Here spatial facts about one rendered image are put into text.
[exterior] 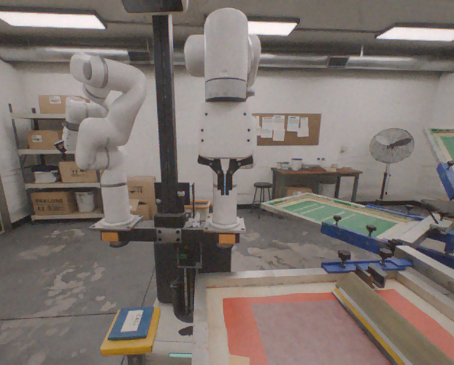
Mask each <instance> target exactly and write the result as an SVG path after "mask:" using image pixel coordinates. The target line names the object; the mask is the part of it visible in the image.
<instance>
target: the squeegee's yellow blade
mask: <svg viewBox="0 0 454 365"><path fill-rule="evenodd" d="M334 291H335V292H336V294H338V295H339V297H340V298H341V299H342V300H343V301H344V303H345V304H346V305H347V306H348V307H349V309H350V310H351V311H352V312H353V313H354V314H355V315H356V316H357V317H358V318H359V320H360V321H361V322H362V323H363V324H364V326H365V327H366V328H367V329H368V330H369V331H370V333H371V334H372V335H373V336H374V337H375V338H376V339H377V340H378V341H379V343H380V344H381V345H382V346H383V347H384V349H385V350H386V351H387V352H388V353H389V354H390V355H391V356H392V357H393V358H394V360H395V361H396V362H397V363H398V364H399V365H406V364H405V363H404V362H403V361H402V360H401V359H400V357H399V356H398V355H397V354H396V353H395V352H394V351H393V350H392V349H391V347H390V346H389V345H388V344H386V342H385V341H384V340H383V339H382V338H381V337H380V336H379V334H378V333H377V332H376V331H375V330H374V329H373V328H372V327H371V325H370V324H369V323H368V322H367V321H366V320H365V319H364V318H363V317H362V316H361V315H360V314H359V313H358V311H357V310H356V309H355V308H354V307H353V306H352V305H351V304H350V302H349V301H348V300H347V299H346V298H345V297H344V295H343V294H342V293H341V292H340V291H339V290H338V289H337V288H335V289H334Z"/></svg>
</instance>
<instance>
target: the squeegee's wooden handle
mask: <svg viewBox="0 0 454 365"><path fill-rule="evenodd" d="M335 287H336V288H337V289H339V288H342V289H343V290H344V291H345V293H346V294H347V295H348V296H349V297H350V298H351V299H352V300H353V301H354V302H355V303H356V305H357V306H358V307H359V308H360V309H361V310H362V311H363V312H364V313H365V314H366V315H367V317H368V318H370V320H372V321H373V323H375V325H376V326H377V327H378V328H379V329H380V330H381V331H382V332H383V333H384V334H385V335H386V336H387V338H388V339H389V340H390V341H391V342H392V343H393V344H394V345H395V346H396V347H397V348H398V350H399V351H400V352H401V353H402V354H403V355H404V356H405V357H406V358H407V359H408V360H409V361H410V362H411V363H412V364H413V365H454V360H452V359H451V358H450V357H449V356H448V355H447V354H445V353H444V352H443V351H442V350H441V349H440V348H438V347H437V346H436V345H435V344H434V343H433V342H432V341H431V340H430V339H429V338H427V337H426V336H425V335H424V334H423V333H422V332H420V331H419V330H418V329H417V328H416V327H414V326H413V325H412V324H411V323H410V322H409V321H408V320H407V319H406V318H405V317H404V316H402V315H401V314H400V313H399V312H398V311H396V310H395V309H394V308H393V307H392V306H391V305H390V304H389V303H388V302H386V301H385V300H384V299H383V298H382V297H381V296H380V295H378V294H377V293H376V292H375V291H374V290H372V289H371V288H370V287H369V286H368V285H367V284H366V283H365V282H364V281H363V280H362V279H360V278H359V277H358V276H357V275H356V274H354V273H353V272H349V273H348V274H347V275H346V276H344V277H343V278H342V279H341V280H340V281H339V282H338V283H337V284H336V285H335Z"/></svg>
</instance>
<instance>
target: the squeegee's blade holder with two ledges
mask: <svg viewBox="0 0 454 365"><path fill-rule="evenodd" d="M338 290H339V291H340V292H341V293H342V294H343V295H344V297H345V298H346V299H347V300H348V301H349V302H350V304H351V305H352V306H353V307H354V308H355V309H356V310H357V311H358V313H359V314H360V315H361V316H362V317H363V318H364V319H365V320H366V321H367V322H368V323H369V324H370V325H371V327H372V328H373V329H374V330H375V331H376V332H377V333H378V334H379V336H380V337H381V338H382V339H383V340H384V341H385V342H386V344H388V345H389V346H390V347H391V349H392V350H393V351H394V352H395V353H396V354H397V355H398V356H399V357H400V359H401V360H402V361H403V362H404V363H405V364H406V365H413V364H412V363H411V362H410V361H409V360H408V359H407V358H406V357H405V356H404V355H403V354H402V353H401V352H400V351H399V350H398V348H397V347H396V346H395V345H394V344H393V343H392V342H391V341H390V340H389V339H388V338H387V336H386V335H385V334H384V333H383V332H382V331H381V330H380V329H379V328H378V327H377V326H376V325H375V323H373V321H372V320H370V318H368V317H367V315H366V314H365V313H364V312H363V311H362V310H361V309H360V308H359V307H358V306H357V305H356V303H355V302H354V301H353V300H352V299H351V298H350V297H349V296H348V295H347V294H346V293H345V291H344V290H343V289H342V288H339V289H338Z"/></svg>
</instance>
